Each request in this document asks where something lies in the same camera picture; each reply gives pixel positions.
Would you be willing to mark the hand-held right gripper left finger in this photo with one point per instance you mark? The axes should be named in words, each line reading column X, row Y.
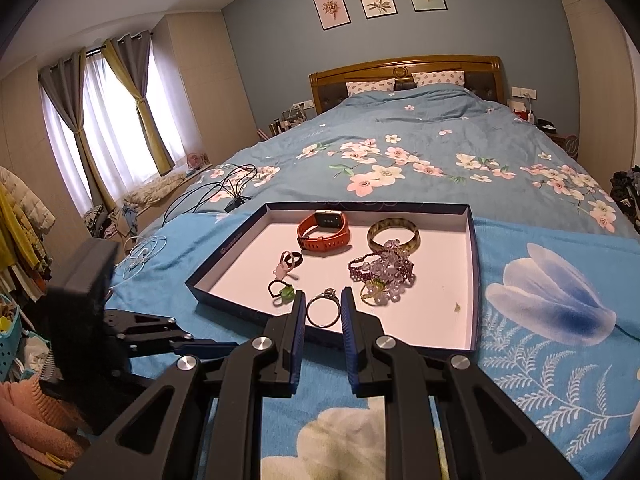
column 297, row 350

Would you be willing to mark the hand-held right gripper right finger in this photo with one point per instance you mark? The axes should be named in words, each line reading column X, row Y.
column 350, row 350

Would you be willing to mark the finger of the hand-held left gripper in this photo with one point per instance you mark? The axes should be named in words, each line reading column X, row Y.
column 212, row 348

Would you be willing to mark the dark blue box lid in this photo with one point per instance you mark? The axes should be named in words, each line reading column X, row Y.
column 430, row 280

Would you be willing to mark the teal plastic basket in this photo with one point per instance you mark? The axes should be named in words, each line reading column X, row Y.
column 10, row 340

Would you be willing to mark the white earphones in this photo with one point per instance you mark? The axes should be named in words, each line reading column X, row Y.
column 145, row 252

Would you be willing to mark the person's pink knit clothing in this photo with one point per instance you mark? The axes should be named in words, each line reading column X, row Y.
column 40, row 420

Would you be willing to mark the orange smartwatch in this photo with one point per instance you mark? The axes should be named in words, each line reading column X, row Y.
column 320, row 245

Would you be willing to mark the hanging yellow and white coats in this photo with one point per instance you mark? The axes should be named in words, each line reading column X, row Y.
column 20, row 220

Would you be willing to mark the green marbled bangle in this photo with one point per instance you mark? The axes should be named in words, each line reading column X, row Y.
column 375, row 232

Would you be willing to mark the beige window seat cushions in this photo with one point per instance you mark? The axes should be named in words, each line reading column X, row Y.
column 155, row 187

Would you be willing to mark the bright blue floral blanket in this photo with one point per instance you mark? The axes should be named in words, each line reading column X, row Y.
column 525, row 360

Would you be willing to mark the small pink fan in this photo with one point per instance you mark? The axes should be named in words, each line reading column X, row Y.
column 194, row 160

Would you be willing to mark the white sheer curtain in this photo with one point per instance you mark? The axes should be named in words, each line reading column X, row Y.
column 115, row 130

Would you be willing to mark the grey and yellow curtain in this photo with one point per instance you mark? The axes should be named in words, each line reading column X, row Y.
column 67, row 110
column 145, row 105

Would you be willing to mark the bedside clutter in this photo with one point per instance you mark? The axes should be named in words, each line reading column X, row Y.
column 285, row 122

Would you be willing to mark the grey-blue floral duvet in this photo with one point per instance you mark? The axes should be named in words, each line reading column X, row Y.
column 425, row 125

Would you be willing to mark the spotted white pillow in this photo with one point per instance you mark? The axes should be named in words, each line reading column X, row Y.
column 370, row 87
column 437, row 78

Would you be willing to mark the black curtain rod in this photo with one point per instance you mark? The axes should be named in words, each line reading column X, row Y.
column 120, row 40

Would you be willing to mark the wooden headboard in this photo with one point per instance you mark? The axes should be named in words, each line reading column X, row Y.
column 400, row 64

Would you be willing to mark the round dark bedside clock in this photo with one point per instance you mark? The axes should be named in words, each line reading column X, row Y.
column 572, row 146

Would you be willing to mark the pile of dark clothes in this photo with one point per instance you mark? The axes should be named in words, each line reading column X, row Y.
column 627, row 195

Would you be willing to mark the framed pink flower picture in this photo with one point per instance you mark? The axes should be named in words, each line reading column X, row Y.
column 331, row 10

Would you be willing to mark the white wall socket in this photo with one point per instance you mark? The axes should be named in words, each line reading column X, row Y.
column 302, row 105
column 523, row 93

